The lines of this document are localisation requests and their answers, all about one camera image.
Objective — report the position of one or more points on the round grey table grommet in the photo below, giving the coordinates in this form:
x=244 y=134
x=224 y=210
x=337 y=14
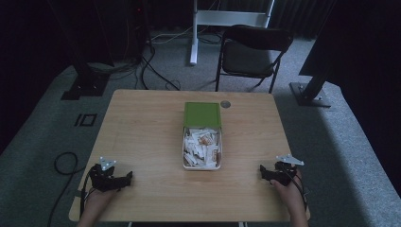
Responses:
x=225 y=104

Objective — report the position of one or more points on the green box lid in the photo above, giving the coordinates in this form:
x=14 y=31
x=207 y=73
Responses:
x=202 y=114

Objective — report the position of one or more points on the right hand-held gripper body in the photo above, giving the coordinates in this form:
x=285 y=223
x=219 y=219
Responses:
x=283 y=171

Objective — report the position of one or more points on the person's right hand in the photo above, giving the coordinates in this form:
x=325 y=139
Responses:
x=288 y=194

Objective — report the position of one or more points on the black stand with flat base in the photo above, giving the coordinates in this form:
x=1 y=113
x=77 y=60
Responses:
x=85 y=85

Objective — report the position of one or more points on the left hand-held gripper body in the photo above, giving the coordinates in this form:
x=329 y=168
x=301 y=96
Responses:
x=102 y=179

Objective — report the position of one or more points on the person's left hand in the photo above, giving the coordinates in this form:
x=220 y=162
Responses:
x=99 y=200

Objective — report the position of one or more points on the black folding chair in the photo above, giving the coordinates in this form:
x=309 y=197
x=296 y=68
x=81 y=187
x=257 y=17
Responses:
x=247 y=56

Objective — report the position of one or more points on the white rectangular box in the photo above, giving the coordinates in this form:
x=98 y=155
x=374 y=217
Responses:
x=202 y=167

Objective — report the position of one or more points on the pile of white paper packets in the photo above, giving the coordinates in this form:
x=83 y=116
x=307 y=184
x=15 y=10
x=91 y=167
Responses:
x=201 y=147

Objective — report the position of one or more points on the black slanted stand with base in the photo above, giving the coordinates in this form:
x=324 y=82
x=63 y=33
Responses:
x=310 y=94

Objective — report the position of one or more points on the white metal stand frame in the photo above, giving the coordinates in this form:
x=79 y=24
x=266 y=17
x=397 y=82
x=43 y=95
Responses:
x=220 y=17

